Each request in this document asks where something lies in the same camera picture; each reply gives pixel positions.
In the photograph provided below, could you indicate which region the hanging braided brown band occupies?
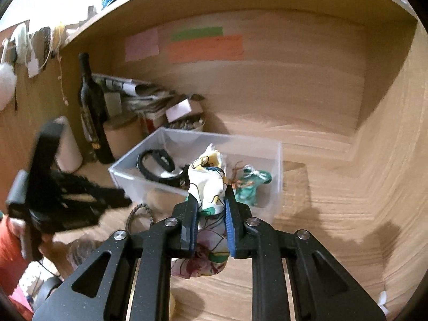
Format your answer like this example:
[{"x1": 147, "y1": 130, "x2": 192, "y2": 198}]
[{"x1": 33, "y1": 27, "x2": 53, "y2": 71}]

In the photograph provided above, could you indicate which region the bowl of small pieces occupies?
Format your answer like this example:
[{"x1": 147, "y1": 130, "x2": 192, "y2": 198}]
[{"x1": 165, "y1": 116, "x2": 207, "y2": 133}]

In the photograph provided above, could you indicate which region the white fluffy pompom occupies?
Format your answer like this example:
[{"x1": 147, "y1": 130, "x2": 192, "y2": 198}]
[{"x1": 0, "y1": 61, "x2": 18, "y2": 111}]

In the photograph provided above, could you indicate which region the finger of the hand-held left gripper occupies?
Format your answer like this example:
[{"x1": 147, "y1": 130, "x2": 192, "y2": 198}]
[
  {"x1": 43, "y1": 200, "x2": 108, "y2": 234},
  {"x1": 51, "y1": 170, "x2": 133, "y2": 208}
]

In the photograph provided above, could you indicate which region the person's left forearm orange sleeve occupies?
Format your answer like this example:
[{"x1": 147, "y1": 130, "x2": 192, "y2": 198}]
[{"x1": 0, "y1": 214, "x2": 31, "y2": 296}]

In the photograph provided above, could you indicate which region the green fabric toy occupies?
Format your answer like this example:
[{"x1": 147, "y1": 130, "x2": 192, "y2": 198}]
[{"x1": 232, "y1": 165, "x2": 273, "y2": 207}]

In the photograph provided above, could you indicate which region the dark wine bottle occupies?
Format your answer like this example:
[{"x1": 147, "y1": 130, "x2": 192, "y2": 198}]
[{"x1": 78, "y1": 52, "x2": 116, "y2": 165}]

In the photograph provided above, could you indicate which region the person's left hand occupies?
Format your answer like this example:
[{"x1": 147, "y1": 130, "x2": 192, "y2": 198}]
[{"x1": 10, "y1": 219, "x2": 72, "y2": 268}]

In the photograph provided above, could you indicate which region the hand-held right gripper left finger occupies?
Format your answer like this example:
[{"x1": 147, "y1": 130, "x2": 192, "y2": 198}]
[{"x1": 33, "y1": 192, "x2": 200, "y2": 321}]

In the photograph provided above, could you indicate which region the black strap band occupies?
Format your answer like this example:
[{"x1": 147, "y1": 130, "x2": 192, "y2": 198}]
[{"x1": 136, "y1": 148, "x2": 188, "y2": 185}]

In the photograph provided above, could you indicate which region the green paper strip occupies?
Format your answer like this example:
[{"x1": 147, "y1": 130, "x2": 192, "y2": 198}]
[{"x1": 170, "y1": 26, "x2": 224, "y2": 43}]

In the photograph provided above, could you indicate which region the small white object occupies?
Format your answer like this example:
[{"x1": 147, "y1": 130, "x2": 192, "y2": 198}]
[{"x1": 377, "y1": 291, "x2": 389, "y2": 315}]

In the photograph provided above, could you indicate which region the orange paper sheet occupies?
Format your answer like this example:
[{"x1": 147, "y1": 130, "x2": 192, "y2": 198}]
[{"x1": 168, "y1": 35, "x2": 244, "y2": 64}]

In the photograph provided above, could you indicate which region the stack of newspapers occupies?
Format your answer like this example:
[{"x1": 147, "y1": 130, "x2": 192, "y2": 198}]
[{"x1": 91, "y1": 72, "x2": 177, "y2": 120}]

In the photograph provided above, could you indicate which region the brown cardboard cylinder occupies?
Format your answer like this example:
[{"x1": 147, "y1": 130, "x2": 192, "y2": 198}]
[{"x1": 102, "y1": 115, "x2": 145, "y2": 161}]

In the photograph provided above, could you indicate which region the pink paper note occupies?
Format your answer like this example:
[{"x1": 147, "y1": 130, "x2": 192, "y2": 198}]
[{"x1": 124, "y1": 27, "x2": 160, "y2": 63}]

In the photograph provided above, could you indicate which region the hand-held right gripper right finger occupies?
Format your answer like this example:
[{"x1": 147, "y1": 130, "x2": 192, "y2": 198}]
[{"x1": 224, "y1": 186, "x2": 387, "y2": 321}]

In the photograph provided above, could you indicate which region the brown cord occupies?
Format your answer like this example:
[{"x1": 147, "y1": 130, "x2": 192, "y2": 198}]
[{"x1": 227, "y1": 160, "x2": 245, "y2": 188}]

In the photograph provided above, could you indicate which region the wooden shelf unit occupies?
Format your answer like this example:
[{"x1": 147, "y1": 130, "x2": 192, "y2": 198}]
[{"x1": 0, "y1": 0, "x2": 427, "y2": 321}]

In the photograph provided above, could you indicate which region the clear plastic box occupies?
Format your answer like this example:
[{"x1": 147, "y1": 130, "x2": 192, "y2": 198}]
[{"x1": 108, "y1": 126, "x2": 284, "y2": 225}]

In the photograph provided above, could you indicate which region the braided brown bracelet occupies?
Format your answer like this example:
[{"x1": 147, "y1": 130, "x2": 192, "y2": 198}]
[{"x1": 126, "y1": 203, "x2": 156, "y2": 235}]

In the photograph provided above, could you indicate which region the white paper roll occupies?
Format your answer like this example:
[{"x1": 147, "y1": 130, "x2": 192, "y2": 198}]
[{"x1": 54, "y1": 116, "x2": 83, "y2": 172}]

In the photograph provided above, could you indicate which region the white paper tag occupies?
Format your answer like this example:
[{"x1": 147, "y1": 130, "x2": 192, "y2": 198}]
[{"x1": 27, "y1": 58, "x2": 41, "y2": 79}]

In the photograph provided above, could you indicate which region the floral printed cloth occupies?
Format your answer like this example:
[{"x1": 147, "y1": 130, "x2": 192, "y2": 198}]
[{"x1": 170, "y1": 143, "x2": 232, "y2": 279}]

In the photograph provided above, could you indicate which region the white knitted cloth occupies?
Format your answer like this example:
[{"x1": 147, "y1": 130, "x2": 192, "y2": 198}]
[{"x1": 19, "y1": 262, "x2": 45, "y2": 303}]

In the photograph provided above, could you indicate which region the hanging beaded string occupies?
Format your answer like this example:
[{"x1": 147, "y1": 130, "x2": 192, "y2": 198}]
[{"x1": 54, "y1": 23, "x2": 68, "y2": 105}]

